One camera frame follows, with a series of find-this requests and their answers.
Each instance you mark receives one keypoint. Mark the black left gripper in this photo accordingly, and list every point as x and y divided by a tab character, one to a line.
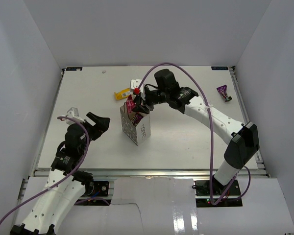
102	124

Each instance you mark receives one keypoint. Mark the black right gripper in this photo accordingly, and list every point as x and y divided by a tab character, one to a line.
140	107

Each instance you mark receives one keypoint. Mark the red snack packet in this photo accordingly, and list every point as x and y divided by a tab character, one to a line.
130	104

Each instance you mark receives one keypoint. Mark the yellow snack bar back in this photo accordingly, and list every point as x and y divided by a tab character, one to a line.
122	94

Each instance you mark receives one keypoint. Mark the purple snack packet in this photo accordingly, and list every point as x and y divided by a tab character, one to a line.
222	90
136	119

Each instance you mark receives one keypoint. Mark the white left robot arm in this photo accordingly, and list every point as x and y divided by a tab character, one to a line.
65	183

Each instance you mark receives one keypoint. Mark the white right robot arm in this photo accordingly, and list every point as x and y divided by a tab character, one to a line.
242	139

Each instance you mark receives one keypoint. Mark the white paper coffee bag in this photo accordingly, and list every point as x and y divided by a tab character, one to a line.
137	134

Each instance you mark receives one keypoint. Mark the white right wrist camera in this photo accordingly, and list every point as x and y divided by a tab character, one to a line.
136	84

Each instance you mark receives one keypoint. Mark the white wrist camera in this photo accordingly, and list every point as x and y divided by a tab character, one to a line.
72	116
136	84

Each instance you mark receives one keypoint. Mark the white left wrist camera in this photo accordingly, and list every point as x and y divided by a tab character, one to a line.
72	116

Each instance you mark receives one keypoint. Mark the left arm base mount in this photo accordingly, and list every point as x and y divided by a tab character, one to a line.
95	191

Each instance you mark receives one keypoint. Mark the aluminium front rail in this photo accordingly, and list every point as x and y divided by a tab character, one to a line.
153	173

